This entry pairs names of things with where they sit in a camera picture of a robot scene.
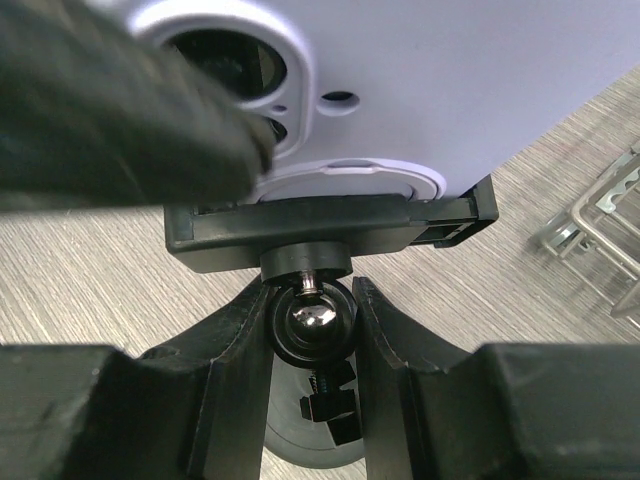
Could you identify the black phone stand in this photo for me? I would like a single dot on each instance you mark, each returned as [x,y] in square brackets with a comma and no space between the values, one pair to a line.
[341,388]

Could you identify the lavender case phone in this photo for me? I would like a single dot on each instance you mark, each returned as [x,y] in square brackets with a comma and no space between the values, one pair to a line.
[422,98]

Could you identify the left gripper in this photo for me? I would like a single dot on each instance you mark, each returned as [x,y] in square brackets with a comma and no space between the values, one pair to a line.
[94,118]

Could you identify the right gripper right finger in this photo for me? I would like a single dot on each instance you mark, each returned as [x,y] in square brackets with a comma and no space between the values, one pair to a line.
[431,410]

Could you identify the metal dish rack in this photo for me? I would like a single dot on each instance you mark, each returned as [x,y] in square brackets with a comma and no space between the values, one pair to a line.
[579,227]

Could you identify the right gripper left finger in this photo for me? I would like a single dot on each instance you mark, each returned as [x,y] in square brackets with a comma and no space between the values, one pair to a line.
[193,407]

